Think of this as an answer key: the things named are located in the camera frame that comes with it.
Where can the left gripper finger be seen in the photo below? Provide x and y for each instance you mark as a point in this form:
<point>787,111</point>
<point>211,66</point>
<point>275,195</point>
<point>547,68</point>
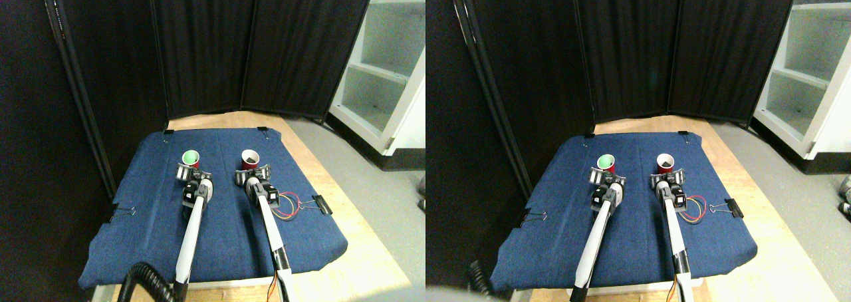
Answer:
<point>183,174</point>
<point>205,176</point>
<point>618,180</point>
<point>597,177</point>

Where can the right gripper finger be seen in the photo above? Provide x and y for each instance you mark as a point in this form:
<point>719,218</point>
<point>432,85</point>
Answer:
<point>656,181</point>
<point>241,177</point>
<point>679,176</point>
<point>264,171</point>

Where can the red cup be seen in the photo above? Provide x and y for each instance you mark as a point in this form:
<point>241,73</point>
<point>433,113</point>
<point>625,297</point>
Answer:
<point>665,167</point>
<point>250,163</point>
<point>191,158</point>
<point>606,161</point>

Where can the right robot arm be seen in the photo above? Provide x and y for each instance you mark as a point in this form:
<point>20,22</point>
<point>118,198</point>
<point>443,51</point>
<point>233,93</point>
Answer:
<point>677,242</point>
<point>271,235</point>

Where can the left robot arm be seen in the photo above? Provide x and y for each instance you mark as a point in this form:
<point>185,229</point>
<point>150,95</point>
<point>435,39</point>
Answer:
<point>189,242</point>
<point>595,242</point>

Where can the dark blue cloth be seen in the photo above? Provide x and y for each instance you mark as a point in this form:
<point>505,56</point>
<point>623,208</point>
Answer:
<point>226,235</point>
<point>638,235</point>

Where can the white shelf unit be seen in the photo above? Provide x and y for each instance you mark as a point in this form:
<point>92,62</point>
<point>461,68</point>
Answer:
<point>831,116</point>
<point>405,116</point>

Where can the grey machine part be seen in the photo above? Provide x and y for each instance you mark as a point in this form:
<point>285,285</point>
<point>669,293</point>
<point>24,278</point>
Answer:
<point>422,182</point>
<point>845,185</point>

